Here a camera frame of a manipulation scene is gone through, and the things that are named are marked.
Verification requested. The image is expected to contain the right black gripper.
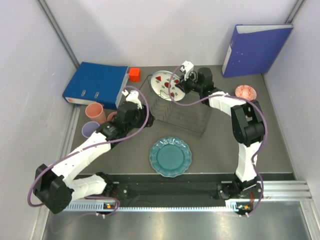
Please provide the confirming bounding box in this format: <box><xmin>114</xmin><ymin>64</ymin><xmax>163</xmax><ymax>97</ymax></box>
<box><xmin>175</xmin><ymin>71</ymin><xmax>203</xmax><ymax>95</ymax></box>

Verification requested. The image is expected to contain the pink patterned mug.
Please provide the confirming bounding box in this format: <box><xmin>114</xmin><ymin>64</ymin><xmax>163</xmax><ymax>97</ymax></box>
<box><xmin>107</xmin><ymin>111</ymin><xmax>117</xmax><ymax>122</ymax></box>

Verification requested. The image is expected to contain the white plate with red fruit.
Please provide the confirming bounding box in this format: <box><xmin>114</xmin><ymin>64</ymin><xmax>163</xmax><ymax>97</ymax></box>
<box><xmin>150</xmin><ymin>70</ymin><xmax>186</xmax><ymax>102</ymax></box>

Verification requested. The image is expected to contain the pink plastic cup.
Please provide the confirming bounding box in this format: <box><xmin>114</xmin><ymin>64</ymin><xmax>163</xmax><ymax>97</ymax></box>
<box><xmin>85</xmin><ymin>102</ymin><xmax>107</xmax><ymax>125</ymax></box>

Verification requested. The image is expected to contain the lilac plastic cup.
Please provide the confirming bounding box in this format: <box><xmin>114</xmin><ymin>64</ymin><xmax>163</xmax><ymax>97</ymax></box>
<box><xmin>81</xmin><ymin>121</ymin><xmax>100</xmax><ymax>138</ymax></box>

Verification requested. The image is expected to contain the blue and orange patterned bowl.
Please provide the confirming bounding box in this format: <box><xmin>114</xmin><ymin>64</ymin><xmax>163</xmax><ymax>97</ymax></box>
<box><xmin>234</xmin><ymin>84</ymin><xmax>257</xmax><ymax>101</ymax></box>

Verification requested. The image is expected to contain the teal scalloped plate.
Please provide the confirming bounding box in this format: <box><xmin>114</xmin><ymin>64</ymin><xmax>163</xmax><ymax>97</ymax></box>
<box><xmin>149</xmin><ymin>136</ymin><xmax>192</xmax><ymax>178</ymax></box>

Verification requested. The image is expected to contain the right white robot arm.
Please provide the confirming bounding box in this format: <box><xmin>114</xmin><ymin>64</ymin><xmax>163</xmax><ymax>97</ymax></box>
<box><xmin>175</xmin><ymin>63</ymin><xmax>268</xmax><ymax>200</ymax></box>

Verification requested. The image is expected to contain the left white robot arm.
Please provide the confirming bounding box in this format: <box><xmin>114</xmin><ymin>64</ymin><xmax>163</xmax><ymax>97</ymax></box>
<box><xmin>31</xmin><ymin>101</ymin><xmax>154</xmax><ymax>214</ymax></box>

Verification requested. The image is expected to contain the small red cube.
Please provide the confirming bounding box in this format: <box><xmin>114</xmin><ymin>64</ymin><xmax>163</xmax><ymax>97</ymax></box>
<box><xmin>129</xmin><ymin>67</ymin><xmax>141</xmax><ymax>82</ymax></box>

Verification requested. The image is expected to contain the blue binder lying flat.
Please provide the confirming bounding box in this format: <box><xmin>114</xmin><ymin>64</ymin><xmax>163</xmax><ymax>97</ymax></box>
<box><xmin>62</xmin><ymin>62</ymin><xmax>128</xmax><ymax>110</ymax></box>

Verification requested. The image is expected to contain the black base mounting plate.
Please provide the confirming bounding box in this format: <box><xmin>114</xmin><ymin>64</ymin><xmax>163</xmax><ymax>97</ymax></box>
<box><xmin>84</xmin><ymin>181</ymin><xmax>263</xmax><ymax>201</ymax></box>

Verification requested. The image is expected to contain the purple binder standing upright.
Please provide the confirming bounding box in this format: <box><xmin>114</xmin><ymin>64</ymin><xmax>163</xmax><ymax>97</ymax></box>
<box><xmin>222</xmin><ymin>24</ymin><xmax>294</xmax><ymax>78</ymax></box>

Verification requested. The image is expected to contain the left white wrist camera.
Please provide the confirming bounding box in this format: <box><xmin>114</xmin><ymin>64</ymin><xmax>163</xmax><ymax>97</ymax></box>
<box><xmin>122</xmin><ymin>90</ymin><xmax>142</xmax><ymax>109</ymax></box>

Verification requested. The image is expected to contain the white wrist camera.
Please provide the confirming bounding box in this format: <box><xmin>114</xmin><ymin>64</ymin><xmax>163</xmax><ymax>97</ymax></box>
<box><xmin>122</xmin><ymin>90</ymin><xmax>142</xmax><ymax>109</ymax></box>
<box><xmin>179</xmin><ymin>60</ymin><xmax>194</xmax><ymax>81</ymax></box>

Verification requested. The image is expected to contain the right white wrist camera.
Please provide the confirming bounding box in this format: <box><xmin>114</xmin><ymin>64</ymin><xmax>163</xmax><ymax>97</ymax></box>
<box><xmin>179</xmin><ymin>60</ymin><xmax>194</xmax><ymax>81</ymax></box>

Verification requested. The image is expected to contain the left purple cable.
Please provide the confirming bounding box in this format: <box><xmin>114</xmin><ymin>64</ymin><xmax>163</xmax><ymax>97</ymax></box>
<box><xmin>26</xmin><ymin>86</ymin><xmax>150</xmax><ymax>218</ymax></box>

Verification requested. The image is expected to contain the purple cable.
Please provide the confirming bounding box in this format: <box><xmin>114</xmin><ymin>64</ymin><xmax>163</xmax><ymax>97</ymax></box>
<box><xmin>26</xmin><ymin>86</ymin><xmax>150</xmax><ymax>218</ymax></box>
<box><xmin>168</xmin><ymin>65</ymin><xmax>269</xmax><ymax>217</ymax></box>

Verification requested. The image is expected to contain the black wire dish rack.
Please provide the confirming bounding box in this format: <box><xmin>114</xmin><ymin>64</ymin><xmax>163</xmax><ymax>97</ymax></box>
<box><xmin>140</xmin><ymin>74</ymin><xmax>212</xmax><ymax>136</ymax></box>

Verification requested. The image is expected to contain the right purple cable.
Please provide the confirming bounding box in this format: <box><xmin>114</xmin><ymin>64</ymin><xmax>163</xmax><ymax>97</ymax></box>
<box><xmin>168</xmin><ymin>65</ymin><xmax>269</xmax><ymax>217</ymax></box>

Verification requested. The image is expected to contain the white slotted cable duct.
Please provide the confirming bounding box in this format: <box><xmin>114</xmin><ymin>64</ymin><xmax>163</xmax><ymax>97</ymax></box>
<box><xmin>64</xmin><ymin>200</ymin><xmax>244</xmax><ymax>212</ymax></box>

